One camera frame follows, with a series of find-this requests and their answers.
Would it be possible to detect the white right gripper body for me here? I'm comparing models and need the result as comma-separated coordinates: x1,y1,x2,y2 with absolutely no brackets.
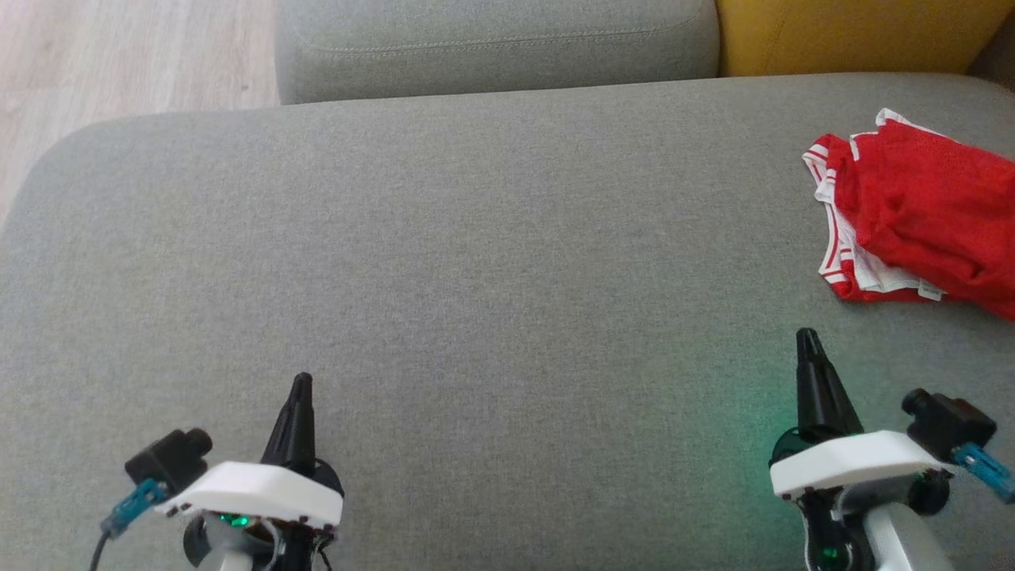
769,427,952,513

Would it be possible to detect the left camera cable blue plug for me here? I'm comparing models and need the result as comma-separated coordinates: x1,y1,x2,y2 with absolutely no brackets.
89,477,170,571

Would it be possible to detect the camera cable blue plug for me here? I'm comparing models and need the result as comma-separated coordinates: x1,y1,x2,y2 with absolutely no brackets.
950,443,1015,506
89,477,170,571

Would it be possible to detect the yellow sofa backrest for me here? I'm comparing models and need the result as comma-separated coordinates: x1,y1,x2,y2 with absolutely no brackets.
714,0,1002,79

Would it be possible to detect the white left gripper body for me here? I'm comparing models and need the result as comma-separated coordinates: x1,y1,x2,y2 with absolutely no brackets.
154,458,346,535

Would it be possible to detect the grey sofa seat cushion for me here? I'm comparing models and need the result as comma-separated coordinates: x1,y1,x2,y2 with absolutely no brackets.
274,0,722,106

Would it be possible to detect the right camera cable blue plug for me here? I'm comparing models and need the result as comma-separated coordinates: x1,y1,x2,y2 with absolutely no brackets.
950,443,1015,506

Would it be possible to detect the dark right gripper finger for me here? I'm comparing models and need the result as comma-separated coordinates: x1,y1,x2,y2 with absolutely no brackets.
795,327,865,443

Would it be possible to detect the red shorts white side panel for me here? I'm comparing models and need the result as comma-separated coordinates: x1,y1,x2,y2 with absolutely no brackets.
825,117,1015,322

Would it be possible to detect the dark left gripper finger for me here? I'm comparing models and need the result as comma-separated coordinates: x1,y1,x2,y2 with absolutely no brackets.
259,372,318,477

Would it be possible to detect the yellow and grey sofa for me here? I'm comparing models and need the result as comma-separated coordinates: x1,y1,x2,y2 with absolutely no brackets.
0,73,1015,571

